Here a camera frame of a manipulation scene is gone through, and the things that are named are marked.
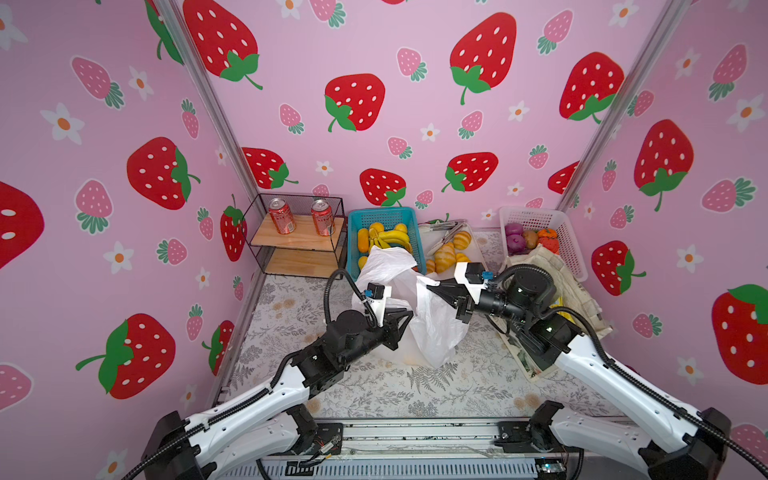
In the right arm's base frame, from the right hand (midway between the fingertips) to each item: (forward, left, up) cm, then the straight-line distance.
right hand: (430, 281), depth 61 cm
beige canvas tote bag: (+12, -38, -16) cm, 43 cm away
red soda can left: (+28, +47, -10) cm, 56 cm away
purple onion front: (+43, -32, -31) cm, 62 cm away
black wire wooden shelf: (+30, +47, -29) cm, 63 cm away
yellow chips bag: (+10, -35, -19) cm, 41 cm away
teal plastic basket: (+48, +27, -27) cm, 61 cm away
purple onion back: (+51, -32, -31) cm, 68 cm away
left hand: (-1, +4, -11) cm, 12 cm away
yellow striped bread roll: (+37, -12, -34) cm, 52 cm away
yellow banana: (+41, +16, -30) cm, 53 cm away
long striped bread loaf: (+35, -6, -32) cm, 47 cm away
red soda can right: (+29, +34, -9) cm, 45 cm away
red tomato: (+41, -43, -27) cm, 66 cm away
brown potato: (+46, -38, -31) cm, 67 cm away
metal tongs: (+53, -9, -33) cm, 63 cm away
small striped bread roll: (+45, -12, -33) cm, 57 cm away
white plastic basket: (+59, -43, -31) cm, 79 cm away
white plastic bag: (-5, -3, -16) cm, 17 cm away
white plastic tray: (+44, -1, -33) cm, 55 cm away
